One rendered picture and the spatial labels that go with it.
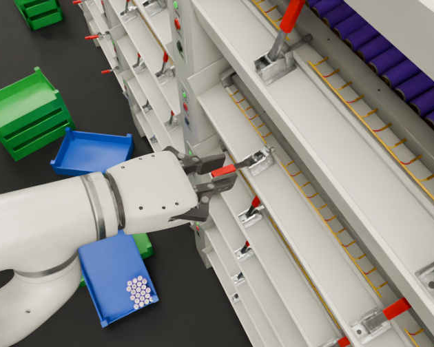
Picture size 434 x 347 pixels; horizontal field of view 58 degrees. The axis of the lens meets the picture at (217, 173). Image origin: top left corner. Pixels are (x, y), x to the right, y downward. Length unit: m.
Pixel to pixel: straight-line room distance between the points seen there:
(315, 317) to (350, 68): 0.44
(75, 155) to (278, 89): 1.49
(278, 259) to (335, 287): 0.22
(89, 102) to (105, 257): 0.87
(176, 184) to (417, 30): 0.34
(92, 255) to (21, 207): 1.03
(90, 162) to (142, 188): 1.32
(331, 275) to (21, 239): 0.38
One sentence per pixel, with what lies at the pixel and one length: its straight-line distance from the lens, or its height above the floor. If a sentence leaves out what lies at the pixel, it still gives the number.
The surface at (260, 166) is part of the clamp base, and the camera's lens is 0.59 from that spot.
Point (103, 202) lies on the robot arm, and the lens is 0.47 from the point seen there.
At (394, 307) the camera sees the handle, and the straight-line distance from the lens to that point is 0.48.
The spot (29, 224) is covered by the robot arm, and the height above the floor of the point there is 1.04.
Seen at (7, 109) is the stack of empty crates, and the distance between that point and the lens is 1.92.
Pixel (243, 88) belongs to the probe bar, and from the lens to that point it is 0.66.
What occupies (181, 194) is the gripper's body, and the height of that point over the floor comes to 0.99.
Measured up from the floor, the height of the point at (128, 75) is 0.38.
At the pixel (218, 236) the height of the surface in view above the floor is 0.36.
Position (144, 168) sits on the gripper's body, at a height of 1.00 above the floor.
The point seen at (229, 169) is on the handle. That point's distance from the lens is 0.57.
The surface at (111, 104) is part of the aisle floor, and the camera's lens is 2.01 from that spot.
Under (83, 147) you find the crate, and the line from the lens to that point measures 1.87.
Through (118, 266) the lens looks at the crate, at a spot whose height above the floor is 0.07.
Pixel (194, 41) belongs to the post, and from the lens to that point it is 0.63.
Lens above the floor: 1.43
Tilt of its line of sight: 57 degrees down
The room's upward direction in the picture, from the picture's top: straight up
